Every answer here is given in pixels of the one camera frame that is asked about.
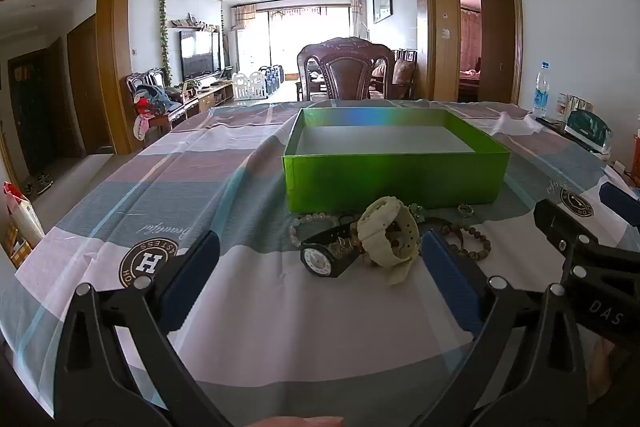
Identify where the black wrist watch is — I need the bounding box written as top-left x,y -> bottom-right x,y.
299,214 -> 362,279

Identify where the white baby fence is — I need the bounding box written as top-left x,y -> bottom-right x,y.
232,70 -> 269,101

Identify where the wooden sofa with cushions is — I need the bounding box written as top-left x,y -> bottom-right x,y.
370,49 -> 419,100

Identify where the red and white bag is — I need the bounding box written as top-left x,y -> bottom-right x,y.
2,181 -> 46,254

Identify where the person's right forearm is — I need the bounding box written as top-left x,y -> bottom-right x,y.
586,336 -> 633,410

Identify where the plastic water bottle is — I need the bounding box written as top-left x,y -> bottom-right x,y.
532,72 -> 551,118

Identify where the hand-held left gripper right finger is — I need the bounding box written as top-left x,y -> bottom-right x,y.
419,228 -> 590,427

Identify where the pair of shoes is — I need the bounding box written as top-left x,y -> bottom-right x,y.
24,172 -> 54,196

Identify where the cream wrist watch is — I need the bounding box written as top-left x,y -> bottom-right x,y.
357,197 -> 421,286

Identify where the wooden chair with clothes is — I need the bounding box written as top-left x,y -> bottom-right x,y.
126,68 -> 200,144

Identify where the dark green bag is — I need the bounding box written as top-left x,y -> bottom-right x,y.
564,109 -> 613,154

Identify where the person's left hand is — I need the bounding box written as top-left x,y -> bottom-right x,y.
249,415 -> 347,427

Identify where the striped tablecloth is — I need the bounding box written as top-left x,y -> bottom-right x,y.
0,99 -> 640,427

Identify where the carved wooden dining chair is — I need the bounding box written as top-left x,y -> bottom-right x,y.
296,37 -> 396,102

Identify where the ivy garland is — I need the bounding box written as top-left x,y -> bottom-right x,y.
158,0 -> 174,84

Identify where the reddish brown bead bracelet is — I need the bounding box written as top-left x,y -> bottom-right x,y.
384,227 -> 418,261

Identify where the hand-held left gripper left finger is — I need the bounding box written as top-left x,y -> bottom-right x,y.
52,229 -> 233,427

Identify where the wooden television cabinet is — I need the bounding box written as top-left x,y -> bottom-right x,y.
172,79 -> 235,115

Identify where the flat screen television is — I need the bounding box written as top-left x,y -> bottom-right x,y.
179,30 -> 222,80

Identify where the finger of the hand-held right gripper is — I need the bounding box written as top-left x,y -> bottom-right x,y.
533,198 -> 601,280
599,181 -> 640,229

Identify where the green cardboard box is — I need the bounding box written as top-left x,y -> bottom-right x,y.
282,108 -> 511,214

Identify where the dark entrance door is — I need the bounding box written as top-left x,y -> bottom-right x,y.
7,49 -> 53,178

